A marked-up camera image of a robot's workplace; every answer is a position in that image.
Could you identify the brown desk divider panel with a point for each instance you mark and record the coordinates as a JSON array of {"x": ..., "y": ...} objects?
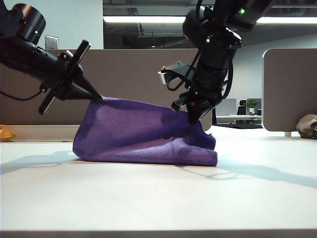
[
  {"x": 128, "y": 74},
  {"x": 289, "y": 91}
]

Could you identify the long ceiling light strip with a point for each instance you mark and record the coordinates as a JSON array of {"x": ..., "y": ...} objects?
[{"x": 148, "y": 19}]

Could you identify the crumpled brown bag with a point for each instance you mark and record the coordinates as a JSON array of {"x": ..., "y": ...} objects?
[{"x": 305, "y": 126}]

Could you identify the purple microfiber cloth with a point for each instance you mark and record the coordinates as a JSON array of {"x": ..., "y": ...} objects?
[{"x": 128, "y": 134}]

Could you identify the metal wall switch plate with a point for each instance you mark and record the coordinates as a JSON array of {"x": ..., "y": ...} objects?
[{"x": 51, "y": 42}]

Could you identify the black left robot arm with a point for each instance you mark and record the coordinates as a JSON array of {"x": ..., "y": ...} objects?
[{"x": 22, "y": 57}]

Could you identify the white divider foot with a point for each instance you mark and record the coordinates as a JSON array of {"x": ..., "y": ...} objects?
[{"x": 287, "y": 135}]

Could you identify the orange object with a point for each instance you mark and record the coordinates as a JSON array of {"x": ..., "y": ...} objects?
[{"x": 6, "y": 134}]

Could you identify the green potted plant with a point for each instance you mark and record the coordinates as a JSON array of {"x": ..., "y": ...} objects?
[{"x": 252, "y": 104}]

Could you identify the grey background partition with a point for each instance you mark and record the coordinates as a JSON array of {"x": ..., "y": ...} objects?
[{"x": 229, "y": 106}]

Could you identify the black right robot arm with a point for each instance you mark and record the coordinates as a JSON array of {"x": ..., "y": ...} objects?
[{"x": 215, "y": 62}]

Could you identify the white background desk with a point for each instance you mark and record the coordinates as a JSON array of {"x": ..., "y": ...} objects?
[{"x": 235, "y": 118}]

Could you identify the silver ventilation duct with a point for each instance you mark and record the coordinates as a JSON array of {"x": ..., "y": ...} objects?
[{"x": 163, "y": 31}]

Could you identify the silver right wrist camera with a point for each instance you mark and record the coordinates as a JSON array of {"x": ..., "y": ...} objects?
[{"x": 177, "y": 70}]

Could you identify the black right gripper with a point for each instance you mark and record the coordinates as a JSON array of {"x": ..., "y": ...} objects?
[{"x": 198, "y": 95}]

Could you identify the black office chair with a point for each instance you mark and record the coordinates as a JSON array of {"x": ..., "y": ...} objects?
[{"x": 241, "y": 109}]

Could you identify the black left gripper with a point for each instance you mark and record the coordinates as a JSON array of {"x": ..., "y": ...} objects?
[{"x": 63, "y": 79}]

